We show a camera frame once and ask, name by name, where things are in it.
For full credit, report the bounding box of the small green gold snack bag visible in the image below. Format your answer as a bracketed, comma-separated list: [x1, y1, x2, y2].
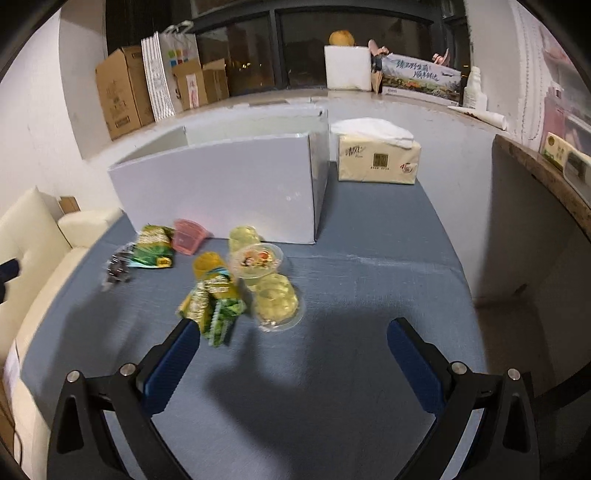
[129, 225, 174, 269]

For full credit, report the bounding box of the pink jelly cup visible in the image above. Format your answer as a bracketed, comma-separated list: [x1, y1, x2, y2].
[172, 219, 209, 255]

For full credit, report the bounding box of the green peas snack bag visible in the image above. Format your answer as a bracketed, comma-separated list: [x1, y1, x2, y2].
[176, 266, 246, 347]

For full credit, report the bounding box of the cream leather sofa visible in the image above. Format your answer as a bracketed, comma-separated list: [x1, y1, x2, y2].
[1, 188, 122, 479]

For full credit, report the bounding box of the silver foil snack packet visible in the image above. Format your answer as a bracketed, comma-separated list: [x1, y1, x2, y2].
[102, 243, 134, 291]

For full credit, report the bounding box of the grey blue table cloth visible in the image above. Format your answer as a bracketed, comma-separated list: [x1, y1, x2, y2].
[21, 179, 486, 479]

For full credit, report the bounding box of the orange yellow jelly cup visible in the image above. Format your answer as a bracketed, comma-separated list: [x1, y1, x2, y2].
[192, 251, 226, 280]

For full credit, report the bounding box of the large cardboard box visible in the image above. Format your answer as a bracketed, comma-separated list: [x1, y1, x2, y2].
[95, 46, 154, 140]

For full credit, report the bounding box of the brown side counter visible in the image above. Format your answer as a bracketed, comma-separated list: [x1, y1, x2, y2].
[491, 133, 591, 241]

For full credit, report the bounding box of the pale yellow jelly cup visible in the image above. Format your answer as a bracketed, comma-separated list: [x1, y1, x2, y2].
[228, 226, 260, 254]

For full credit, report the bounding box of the jelly cup printed lid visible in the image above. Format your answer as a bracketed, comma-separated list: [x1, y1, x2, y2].
[229, 243, 283, 281]

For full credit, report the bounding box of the pale green jelly cup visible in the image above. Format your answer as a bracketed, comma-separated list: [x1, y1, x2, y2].
[252, 273, 304, 332]

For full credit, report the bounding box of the small open cardboard box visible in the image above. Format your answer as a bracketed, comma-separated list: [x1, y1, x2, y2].
[172, 59, 229, 111]

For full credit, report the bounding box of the white dotted paper bag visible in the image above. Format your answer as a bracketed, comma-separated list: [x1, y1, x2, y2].
[140, 20, 198, 122]

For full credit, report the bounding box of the white storage box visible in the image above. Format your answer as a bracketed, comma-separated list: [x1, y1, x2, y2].
[108, 103, 329, 244]

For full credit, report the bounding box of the yellow green carton box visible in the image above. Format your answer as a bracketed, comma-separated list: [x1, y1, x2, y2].
[542, 132, 591, 202]

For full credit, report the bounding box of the tissue pack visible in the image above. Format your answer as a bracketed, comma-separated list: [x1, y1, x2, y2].
[331, 117, 422, 185]

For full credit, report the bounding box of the rolled white paper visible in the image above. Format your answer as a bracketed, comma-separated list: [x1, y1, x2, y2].
[448, 105, 508, 131]

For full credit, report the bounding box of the white spray bottle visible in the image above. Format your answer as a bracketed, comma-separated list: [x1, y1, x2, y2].
[463, 66, 488, 111]

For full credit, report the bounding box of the printed gift box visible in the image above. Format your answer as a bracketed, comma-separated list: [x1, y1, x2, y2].
[381, 54, 462, 106]

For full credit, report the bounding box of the white foam box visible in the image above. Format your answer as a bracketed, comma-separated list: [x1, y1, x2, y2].
[325, 45, 372, 92]

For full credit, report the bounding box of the orange pomelo fruit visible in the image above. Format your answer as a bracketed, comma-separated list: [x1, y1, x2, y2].
[329, 30, 356, 47]

